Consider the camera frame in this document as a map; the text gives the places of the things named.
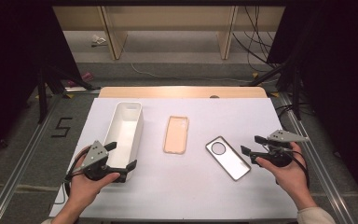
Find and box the bundle of black cables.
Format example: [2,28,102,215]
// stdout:
[232,6,282,73]

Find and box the peach phone case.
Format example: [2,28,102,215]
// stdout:
[162,115,190,155]

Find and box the black floor cable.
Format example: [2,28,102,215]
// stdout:
[274,103,294,119]

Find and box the person's right hand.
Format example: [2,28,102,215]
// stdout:
[255,142,317,210]

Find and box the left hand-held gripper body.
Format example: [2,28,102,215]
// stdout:
[79,140,129,184]

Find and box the black metal stand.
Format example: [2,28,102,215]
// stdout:
[36,65,101,124]
[248,59,303,121]

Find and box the white floor cable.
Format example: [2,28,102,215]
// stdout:
[130,62,254,84]

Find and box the white table sheet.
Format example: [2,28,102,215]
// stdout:
[48,97,298,220]

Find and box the pink object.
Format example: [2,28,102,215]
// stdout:
[67,71,94,88]

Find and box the white plastic storage box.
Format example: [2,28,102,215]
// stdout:
[103,101,145,183]

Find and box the right hand-held gripper cable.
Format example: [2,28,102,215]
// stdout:
[273,146,311,189]

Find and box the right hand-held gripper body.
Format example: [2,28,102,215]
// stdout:
[249,129,310,168]

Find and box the beige wooden shelf unit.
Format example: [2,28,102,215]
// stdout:
[52,6,285,61]

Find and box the person's left hand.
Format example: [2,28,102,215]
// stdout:
[64,147,121,207]

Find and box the white crumpled object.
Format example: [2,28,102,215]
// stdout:
[90,34,108,48]

